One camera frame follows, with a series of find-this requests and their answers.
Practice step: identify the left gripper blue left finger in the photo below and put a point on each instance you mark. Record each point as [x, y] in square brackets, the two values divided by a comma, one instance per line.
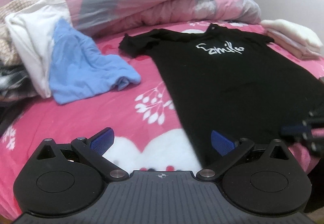
[100, 143]

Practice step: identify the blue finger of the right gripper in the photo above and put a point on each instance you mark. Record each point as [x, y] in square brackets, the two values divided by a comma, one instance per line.
[300, 130]

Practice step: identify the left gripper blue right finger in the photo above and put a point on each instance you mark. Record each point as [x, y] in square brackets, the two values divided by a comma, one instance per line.
[224, 144]

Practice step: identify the black smile t-shirt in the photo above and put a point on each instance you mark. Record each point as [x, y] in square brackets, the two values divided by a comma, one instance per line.
[228, 81]

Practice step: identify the light blue garment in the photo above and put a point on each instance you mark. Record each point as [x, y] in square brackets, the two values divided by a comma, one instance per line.
[78, 70]

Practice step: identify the folded cream pink towels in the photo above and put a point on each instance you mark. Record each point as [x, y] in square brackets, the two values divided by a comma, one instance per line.
[300, 41]

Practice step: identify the black white plaid garment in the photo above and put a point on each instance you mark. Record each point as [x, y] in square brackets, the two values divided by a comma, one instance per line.
[16, 84]

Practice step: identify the beige checked garment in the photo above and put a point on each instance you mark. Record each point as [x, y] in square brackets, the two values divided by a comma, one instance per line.
[9, 54]

